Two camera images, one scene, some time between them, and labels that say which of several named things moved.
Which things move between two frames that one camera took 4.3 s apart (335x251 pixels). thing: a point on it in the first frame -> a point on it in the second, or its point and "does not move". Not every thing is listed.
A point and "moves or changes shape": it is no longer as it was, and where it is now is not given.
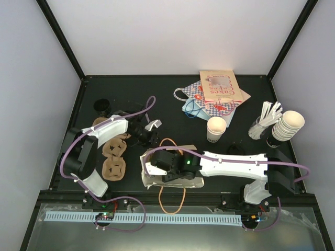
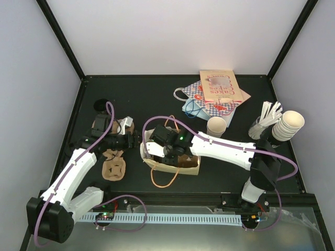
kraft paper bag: (152, 181) moves or changes shape
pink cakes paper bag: (220, 86) does not move
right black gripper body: (176, 173) -> (174, 161)
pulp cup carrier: (113, 167) does not move
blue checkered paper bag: (194, 92) does not move
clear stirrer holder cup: (254, 132) does not move
